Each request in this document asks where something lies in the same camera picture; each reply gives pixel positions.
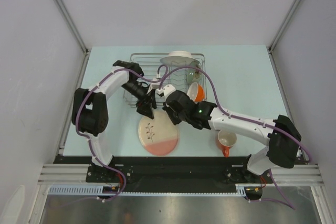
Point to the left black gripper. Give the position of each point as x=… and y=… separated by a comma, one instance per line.
x=146, y=108

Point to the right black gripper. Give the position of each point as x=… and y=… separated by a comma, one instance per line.
x=168, y=109

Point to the white bowl orange outside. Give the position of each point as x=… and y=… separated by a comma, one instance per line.
x=196, y=92

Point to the pink beige leaf plate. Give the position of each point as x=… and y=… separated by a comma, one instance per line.
x=159, y=136

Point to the green ceramic bowl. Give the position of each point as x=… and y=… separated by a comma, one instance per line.
x=193, y=75

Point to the metal wire dish rack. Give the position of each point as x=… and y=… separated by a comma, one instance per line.
x=150, y=62

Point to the white scalloped plate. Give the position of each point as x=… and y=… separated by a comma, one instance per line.
x=178, y=57

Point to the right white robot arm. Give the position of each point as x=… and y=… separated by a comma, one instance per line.
x=279, y=136

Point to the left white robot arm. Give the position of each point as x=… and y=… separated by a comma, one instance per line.
x=90, y=106

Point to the orange mug white inside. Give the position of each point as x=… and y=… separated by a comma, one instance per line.
x=225, y=141

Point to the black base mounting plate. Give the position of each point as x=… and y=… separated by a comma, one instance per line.
x=181, y=175

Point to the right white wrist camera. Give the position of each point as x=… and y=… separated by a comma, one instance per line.
x=165, y=91

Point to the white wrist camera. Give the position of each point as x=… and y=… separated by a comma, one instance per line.
x=165, y=91
x=152, y=88

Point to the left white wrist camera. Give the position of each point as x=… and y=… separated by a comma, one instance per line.
x=152, y=88

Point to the white slotted cable duct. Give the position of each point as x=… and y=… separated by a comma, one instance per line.
x=92, y=190

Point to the left aluminium frame post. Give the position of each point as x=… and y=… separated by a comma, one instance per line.
x=71, y=25

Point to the aluminium frame post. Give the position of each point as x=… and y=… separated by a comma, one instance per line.
x=285, y=23
x=71, y=25

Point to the right aluminium frame post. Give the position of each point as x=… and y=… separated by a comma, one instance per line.
x=285, y=23

